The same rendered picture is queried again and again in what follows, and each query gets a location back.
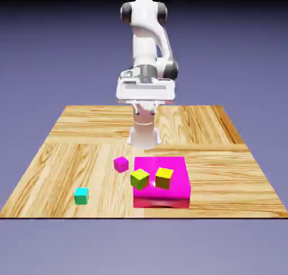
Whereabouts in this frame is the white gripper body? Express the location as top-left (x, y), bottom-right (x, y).
top-left (115, 77), bottom-right (176, 105)

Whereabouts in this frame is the small magenta cube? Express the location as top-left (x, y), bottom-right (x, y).
top-left (113, 156), bottom-right (129, 174)

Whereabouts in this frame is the small yellow cube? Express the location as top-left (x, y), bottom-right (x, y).
top-left (155, 166), bottom-right (174, 190)

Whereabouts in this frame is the small yellow-green cube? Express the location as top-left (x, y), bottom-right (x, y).
top-left (130, 168), bottom-right (151, 191)

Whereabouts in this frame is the small cyan cube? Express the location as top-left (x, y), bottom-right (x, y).
top-left (74, 187), bottom-right (90, 206)

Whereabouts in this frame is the large magenta box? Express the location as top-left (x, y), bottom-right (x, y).
top-left (133, 156), bottom-right (192, 209)

